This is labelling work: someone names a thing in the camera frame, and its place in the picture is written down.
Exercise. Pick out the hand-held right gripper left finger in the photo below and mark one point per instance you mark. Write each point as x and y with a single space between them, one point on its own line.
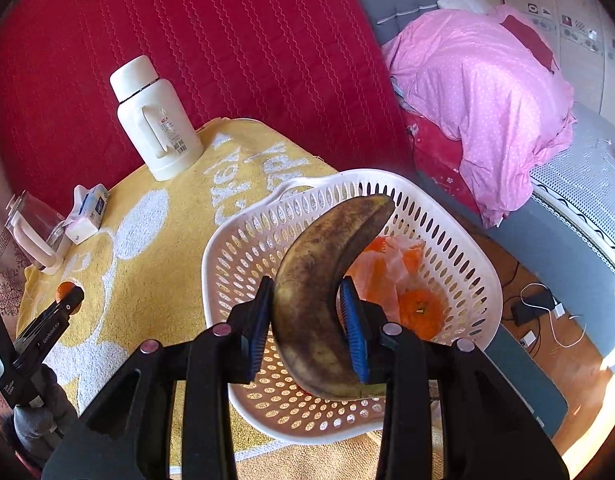
260 340

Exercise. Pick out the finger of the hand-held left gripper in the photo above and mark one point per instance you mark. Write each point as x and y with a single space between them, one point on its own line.
76 297

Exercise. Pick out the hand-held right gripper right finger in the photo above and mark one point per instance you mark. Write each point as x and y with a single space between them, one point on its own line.
355 335

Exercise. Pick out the smooth orange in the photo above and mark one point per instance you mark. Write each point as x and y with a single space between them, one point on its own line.
63 292

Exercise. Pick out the overripe brown banana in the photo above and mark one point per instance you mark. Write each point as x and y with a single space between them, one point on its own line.
307 310

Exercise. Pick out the large orange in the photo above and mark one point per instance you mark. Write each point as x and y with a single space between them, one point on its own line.
422 312

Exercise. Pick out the orange printed plastic bag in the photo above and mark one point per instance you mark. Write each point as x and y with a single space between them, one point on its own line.
387 270

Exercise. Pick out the white plastic basket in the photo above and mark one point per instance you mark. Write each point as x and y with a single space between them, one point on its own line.
247 260

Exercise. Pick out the person's left hand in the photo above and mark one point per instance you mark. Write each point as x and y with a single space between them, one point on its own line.
42 425

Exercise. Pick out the yellow and white towel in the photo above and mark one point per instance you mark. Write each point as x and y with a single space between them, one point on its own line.
152 270

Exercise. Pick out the white tissue pack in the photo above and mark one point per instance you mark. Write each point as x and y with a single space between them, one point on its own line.
87 215

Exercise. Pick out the black charger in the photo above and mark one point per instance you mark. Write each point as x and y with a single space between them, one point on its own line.
530 312

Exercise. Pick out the white thermos flask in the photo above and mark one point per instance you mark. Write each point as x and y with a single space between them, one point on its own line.
157 120

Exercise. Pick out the red bedsheet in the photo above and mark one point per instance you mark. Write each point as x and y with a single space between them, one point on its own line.
437 155

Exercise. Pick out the grey bed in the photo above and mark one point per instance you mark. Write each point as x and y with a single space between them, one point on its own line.
577 220

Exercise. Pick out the pink dotted quilt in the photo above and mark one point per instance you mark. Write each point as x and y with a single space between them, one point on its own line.
477 110

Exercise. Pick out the red quilted cover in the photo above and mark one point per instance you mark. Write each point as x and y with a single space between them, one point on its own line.
212 35

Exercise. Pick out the dark red pillow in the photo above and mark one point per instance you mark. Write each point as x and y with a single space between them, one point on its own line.
530 40

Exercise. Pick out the white pillow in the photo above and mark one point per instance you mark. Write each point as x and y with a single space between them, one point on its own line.
465 2

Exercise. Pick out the beige wardrobe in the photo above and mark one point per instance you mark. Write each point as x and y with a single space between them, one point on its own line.
562 10

